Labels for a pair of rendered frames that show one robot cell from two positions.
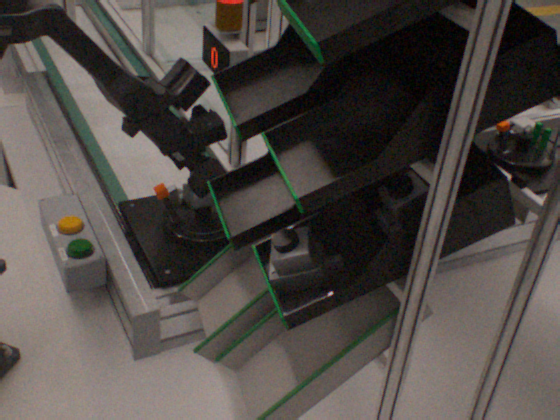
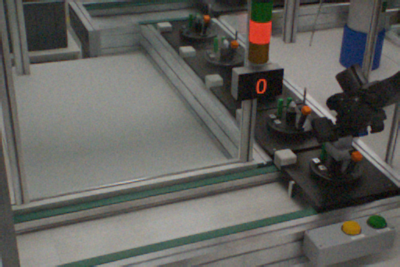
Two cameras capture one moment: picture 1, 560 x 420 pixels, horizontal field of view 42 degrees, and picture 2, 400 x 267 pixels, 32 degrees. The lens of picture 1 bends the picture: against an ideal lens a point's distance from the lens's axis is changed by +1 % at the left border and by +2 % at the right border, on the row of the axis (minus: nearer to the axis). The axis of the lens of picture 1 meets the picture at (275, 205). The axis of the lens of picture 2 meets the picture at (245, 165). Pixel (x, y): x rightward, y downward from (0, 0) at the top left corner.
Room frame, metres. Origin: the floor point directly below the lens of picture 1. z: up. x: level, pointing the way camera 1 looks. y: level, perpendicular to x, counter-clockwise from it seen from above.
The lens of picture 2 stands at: (1.21, 1.65, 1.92)
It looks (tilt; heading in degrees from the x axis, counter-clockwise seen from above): 32 degrees down; 273
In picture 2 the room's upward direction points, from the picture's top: 4 degrees clockwise
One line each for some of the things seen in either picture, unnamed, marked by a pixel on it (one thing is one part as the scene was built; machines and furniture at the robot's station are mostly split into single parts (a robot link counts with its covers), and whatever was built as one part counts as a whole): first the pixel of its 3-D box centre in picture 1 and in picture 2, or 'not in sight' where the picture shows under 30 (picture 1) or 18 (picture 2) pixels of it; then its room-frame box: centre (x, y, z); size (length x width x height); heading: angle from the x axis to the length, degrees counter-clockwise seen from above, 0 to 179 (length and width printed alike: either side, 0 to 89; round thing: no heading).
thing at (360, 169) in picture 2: (202, 220); (336, 169); (1.04, 0.13, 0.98); 0.14 x 0.14 x 0.02
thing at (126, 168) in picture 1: (161, 166); (224, 208); (1.32, 0.25, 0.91); 0.84 x 0.28 x 0.10; 29
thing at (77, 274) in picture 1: (71, 239); (349, 239); (1.01, 0.36, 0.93); 0.21 x 0.07 x 0.06; 29
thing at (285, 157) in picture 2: not in sight; (284, 159); (1.18, 0.09, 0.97); 0.05 x 0.05 x 0.04; 29
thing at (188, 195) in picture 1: (209, 182); (337, 140); (1.05, 0.12, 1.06); 0.08 x 0.04 x 0.07; 120
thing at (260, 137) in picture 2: not in sight; (291, 114); (1.17, -0.09, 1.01); 0.24 x 0.24 x 0.13; 29
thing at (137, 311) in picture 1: (81, 185); (264, 247); (1.21, 0.40, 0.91); 0.89 x 0.06 x 0.11; 29
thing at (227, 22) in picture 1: (229, 12); (258, 50); (1.27, 0.12, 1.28); 0.05 x 0.05 x 0.05
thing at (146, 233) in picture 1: (202, 229); (334, 175); (1.04, 0.13, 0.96); 0.24 x 0.24 x 0.02; 29
